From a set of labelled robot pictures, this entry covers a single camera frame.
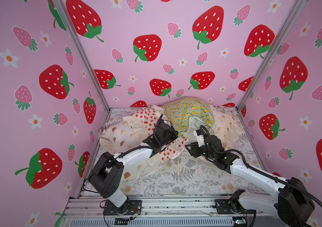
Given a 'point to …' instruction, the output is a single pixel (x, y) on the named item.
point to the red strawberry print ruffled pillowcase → (172, 147)
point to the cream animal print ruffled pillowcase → (226, 126)
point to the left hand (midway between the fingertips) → (180, 131)
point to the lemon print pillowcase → (179, 110)
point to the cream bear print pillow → (121, 136)
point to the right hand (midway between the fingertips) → (186, 147)
